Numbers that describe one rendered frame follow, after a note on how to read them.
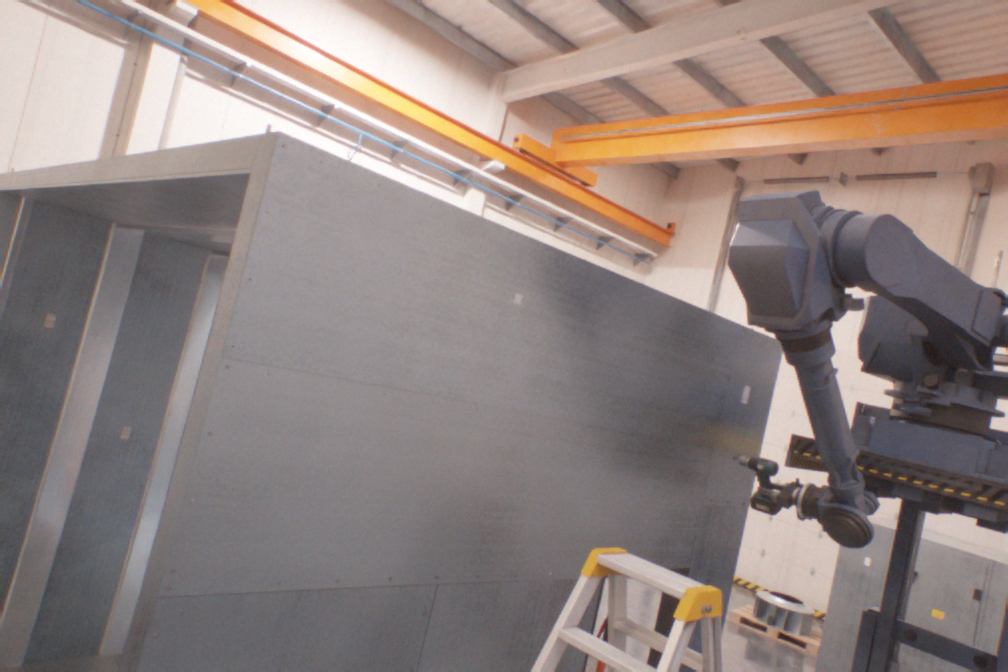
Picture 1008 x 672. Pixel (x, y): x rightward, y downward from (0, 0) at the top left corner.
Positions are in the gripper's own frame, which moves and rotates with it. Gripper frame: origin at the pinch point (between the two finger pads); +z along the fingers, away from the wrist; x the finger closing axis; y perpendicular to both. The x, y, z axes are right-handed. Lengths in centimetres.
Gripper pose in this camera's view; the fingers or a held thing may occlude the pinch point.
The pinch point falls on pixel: (765, 487)
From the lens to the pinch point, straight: 328.8
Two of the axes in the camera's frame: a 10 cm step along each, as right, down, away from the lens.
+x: -7.2, 3.4, -6.1
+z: -6.8, -1.3, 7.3
